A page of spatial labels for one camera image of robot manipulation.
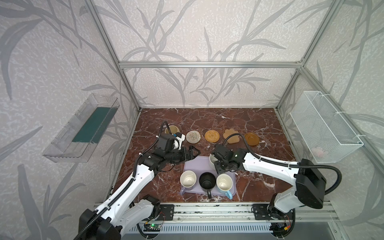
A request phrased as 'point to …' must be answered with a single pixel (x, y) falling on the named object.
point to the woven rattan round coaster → (212, 136)
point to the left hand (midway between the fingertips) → (196, 150)
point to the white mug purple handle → (187, 179)
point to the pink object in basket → (317, 151)
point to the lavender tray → (200, 164)
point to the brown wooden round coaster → (252, 139)
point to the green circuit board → (153, 227)
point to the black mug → (207, 181)
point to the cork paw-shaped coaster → (233, 139)
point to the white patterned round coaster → (193, 136)
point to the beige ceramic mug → (173, 129)
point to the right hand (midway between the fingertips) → (218, 162)
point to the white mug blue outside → (224, 182)
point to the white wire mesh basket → (328, 137)
